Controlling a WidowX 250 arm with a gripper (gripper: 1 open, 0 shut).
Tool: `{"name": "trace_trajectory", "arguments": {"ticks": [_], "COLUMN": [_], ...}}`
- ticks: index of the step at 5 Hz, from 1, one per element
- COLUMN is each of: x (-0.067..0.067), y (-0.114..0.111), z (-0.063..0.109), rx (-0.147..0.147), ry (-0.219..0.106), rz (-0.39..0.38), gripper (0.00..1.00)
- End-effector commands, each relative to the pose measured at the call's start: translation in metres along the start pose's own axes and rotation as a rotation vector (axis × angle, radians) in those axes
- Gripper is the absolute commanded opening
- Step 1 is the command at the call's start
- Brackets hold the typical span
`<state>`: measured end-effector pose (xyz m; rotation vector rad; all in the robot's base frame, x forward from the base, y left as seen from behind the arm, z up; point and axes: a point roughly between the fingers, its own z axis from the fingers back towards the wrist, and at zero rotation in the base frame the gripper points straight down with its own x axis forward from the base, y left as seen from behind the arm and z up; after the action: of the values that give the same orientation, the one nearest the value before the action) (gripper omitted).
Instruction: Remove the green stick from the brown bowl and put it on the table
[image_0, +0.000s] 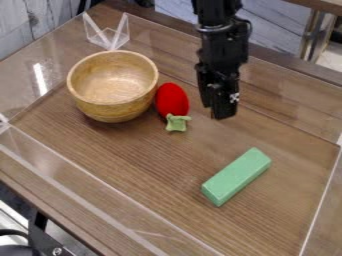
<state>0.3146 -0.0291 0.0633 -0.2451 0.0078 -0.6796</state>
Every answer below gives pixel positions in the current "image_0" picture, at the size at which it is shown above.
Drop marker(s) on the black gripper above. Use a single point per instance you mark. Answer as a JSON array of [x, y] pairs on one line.
[[221, 54]]

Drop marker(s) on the brown wooden bowl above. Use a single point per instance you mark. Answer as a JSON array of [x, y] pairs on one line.
[[112, 85]]

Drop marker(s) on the green block stick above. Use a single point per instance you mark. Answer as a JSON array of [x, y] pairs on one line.
[[235, 176]]

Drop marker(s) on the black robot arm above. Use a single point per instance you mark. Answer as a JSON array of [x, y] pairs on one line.
[[216, 8]]

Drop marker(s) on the red plush strawberry toy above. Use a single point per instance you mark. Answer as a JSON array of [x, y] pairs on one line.
[[172, 106]]

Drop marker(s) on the metal table leg background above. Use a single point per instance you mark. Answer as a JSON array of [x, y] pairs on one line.
[[316, 35]]

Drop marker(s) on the clear acrylic corner bracket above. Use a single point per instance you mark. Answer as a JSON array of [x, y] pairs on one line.
[[106, 38]]

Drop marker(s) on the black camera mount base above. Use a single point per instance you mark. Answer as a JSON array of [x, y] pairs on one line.
[[40, 243]]

